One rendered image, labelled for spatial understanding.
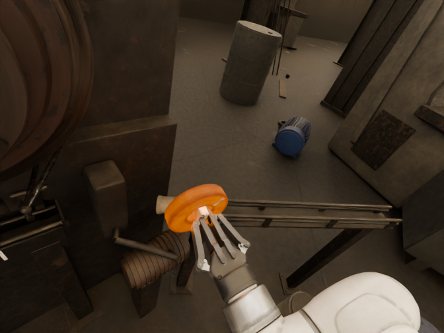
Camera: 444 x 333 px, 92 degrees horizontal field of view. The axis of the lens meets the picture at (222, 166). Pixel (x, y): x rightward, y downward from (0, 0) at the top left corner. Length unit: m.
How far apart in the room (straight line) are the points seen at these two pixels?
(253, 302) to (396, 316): 0.20
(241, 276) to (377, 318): 0.20
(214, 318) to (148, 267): 0.62
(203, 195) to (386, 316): 0.35
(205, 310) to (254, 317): 0.90
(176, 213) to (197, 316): 0.89
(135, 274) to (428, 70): 2.52
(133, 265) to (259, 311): 0.47
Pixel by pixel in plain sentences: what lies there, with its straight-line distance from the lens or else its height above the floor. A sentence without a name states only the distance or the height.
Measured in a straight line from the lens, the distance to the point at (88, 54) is 0.43.
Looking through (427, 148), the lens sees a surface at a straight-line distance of 2.54.
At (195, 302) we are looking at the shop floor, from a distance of 1.32.
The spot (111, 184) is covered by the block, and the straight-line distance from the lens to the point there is 0.62.
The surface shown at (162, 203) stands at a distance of 0.71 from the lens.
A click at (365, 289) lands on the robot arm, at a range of 0.46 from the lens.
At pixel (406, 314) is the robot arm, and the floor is 0.96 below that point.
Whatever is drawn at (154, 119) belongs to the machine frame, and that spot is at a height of 0.87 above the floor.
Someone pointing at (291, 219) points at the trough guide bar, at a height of 0.69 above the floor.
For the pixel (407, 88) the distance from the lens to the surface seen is 2.61.
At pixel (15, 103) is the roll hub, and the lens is 0.36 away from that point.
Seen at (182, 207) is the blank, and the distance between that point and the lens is 0.47.
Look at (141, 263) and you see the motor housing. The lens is 0.79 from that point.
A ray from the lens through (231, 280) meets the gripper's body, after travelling 0.44.
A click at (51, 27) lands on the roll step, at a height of 1.15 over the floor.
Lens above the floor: 1.26
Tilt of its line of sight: 41 degrees down
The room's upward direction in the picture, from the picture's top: 19 degrees clockwise
